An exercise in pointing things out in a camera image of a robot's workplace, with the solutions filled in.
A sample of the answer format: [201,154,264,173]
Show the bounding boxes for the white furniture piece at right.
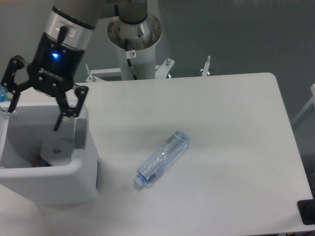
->
[291,84,315,130]

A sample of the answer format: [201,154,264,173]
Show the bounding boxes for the white trash can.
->
[0,101,99,205]

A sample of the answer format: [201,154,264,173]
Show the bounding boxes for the white metal base frame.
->
[86,55,211,83]

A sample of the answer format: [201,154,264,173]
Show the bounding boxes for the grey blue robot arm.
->
[1,0,148,131]

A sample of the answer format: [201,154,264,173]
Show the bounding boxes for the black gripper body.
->
[27,32,85,96]

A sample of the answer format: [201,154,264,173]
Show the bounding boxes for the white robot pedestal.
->
[107,13,162,81]

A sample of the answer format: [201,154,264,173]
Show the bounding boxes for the blue snack package in bin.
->
[32,154,52,167]

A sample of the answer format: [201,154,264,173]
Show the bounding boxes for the clear crushed plastic bottle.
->
[133,130,190,189]

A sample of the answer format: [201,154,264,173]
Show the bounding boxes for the black device at table corner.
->
[297,199,315,225]

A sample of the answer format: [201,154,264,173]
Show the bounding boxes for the blue water bottle at edge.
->
[0,86,12,102]

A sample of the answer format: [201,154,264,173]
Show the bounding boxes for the white plastic wrapper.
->
[40,138,73,166]

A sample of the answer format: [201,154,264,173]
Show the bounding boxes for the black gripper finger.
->
[1,55,32,113]
[53,84,89,131]

